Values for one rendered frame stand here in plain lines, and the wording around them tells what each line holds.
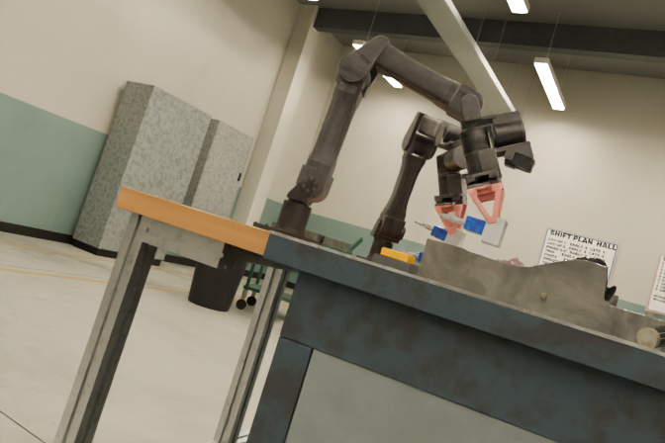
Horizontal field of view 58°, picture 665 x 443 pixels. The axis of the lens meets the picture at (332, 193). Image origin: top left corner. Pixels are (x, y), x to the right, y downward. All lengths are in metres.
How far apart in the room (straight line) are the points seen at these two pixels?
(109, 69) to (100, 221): 1.70
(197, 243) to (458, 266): 0.59
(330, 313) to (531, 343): 0.25
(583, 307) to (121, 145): 6.17
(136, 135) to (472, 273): 5.86
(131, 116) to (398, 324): 6.46
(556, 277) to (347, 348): 0.67
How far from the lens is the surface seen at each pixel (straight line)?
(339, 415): 0.79
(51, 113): 6.93
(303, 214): 1.27
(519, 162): 1.26
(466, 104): 1.28
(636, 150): 8.99
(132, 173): 6.98
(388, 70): 1.31
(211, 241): 1.05
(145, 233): 1.14
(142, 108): 7.01
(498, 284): 1.35
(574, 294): 1.35
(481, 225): 1.24
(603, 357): 0.73
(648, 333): 1.00
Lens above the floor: 0.80
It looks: 5 degrees up
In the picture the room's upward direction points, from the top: 17 degrees clockwise
